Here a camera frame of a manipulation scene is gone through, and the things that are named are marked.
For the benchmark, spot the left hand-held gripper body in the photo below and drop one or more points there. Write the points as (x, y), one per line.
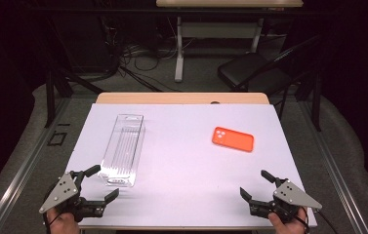
(59, 191)

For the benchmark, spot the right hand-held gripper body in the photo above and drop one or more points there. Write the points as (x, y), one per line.
(292, 195)

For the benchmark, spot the clear plastic box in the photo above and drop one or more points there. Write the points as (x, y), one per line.
(123, 146)

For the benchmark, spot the orange phone case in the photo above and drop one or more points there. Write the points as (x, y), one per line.
(233, 139)

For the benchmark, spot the person's right hand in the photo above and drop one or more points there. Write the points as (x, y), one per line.
(285, 226)

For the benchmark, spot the person's left hand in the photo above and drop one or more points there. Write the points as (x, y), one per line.
(60, 224)

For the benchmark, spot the black tape square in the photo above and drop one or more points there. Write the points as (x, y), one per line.
(51, 138)

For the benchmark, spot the black tape strip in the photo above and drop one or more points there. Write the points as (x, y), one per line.
(63, 124)

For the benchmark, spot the white board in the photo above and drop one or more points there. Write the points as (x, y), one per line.
(188, 182)

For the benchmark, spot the black metal stand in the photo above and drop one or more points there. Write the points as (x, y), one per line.
(50, 97)
(317, 104)

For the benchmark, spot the black folding chair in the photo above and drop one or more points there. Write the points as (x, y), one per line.
(253, 71)

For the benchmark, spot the wooden table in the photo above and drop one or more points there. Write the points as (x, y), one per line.
(171, 98)

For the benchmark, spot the black equipment cabinet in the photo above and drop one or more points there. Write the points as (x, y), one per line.
(84, 45)

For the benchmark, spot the white-legged desk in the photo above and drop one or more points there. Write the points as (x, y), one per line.
(179, 48)

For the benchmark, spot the aluminium floor rail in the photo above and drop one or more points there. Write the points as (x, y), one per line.
(334, 175)
(25, 169)

